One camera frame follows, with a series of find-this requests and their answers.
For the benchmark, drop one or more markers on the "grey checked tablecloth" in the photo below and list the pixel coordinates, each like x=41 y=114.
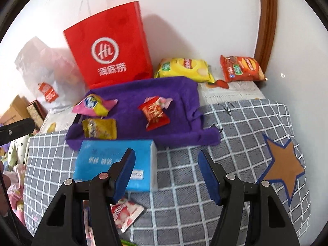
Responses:
x=192 y=210

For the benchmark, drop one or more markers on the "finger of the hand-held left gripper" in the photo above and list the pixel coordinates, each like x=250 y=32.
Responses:
x=15 y=130

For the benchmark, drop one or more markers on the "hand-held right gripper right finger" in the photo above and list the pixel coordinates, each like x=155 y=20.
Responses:
x=210 y=176

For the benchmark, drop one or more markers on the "blue tissue box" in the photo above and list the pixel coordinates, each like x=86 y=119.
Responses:
x=94 y=158

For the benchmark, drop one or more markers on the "brown wooden door frame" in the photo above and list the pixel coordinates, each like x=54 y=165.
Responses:
x=269 y=18

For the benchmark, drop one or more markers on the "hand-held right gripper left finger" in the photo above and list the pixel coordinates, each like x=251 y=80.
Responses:
x=125 y=174

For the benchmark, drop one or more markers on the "pink cloth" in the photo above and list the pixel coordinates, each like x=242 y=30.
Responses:
x=16 y=192

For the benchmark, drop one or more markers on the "orange chips bag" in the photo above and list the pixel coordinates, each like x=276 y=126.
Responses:
x=238 y=68

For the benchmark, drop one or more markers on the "pink yellow snack packet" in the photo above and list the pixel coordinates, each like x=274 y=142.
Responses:
x=94 y=105

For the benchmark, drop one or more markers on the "white dotted pillow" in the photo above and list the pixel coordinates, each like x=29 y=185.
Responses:
x=20 y=146

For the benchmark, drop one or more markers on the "strawberry print snack packet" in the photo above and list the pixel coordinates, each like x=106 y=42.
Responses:
x=125 y=215

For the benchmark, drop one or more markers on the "purple towel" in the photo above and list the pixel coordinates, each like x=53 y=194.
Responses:
x=166 y=123

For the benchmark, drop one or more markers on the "green snack packet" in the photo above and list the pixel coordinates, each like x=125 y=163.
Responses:
x=126 y=243

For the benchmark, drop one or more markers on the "patterned book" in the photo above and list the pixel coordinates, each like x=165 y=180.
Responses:
x=35 y=115

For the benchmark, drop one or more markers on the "red paper bag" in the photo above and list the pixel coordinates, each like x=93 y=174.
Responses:
x=110 y=30

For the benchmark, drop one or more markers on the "mushroom print snack packet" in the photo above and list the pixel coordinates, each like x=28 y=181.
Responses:
x=89 y=235

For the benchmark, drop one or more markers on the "yellow chips bag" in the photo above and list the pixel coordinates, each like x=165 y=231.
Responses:
x=184 y=68

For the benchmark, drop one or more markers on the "white plastic shopping bag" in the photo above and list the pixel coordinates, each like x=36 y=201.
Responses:
x=38 y=64

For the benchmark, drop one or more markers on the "red snack packet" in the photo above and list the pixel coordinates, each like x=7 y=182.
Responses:
x=153 y=114

